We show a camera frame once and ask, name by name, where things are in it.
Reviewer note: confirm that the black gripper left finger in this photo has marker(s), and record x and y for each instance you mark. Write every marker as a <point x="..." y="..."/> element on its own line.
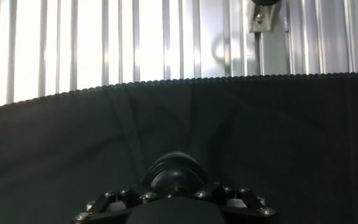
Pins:
<point x="113" y="207"/>

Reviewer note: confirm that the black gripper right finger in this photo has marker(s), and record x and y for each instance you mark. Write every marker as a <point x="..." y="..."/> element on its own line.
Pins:
<point x="241" y="205"/>

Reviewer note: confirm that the black cloth with blue print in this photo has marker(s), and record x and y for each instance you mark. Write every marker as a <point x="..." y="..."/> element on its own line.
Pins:
<point x="197" y="133"/>

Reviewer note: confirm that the metal camera bracket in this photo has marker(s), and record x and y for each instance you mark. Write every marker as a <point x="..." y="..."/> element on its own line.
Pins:
<point x="261" y="18"/>

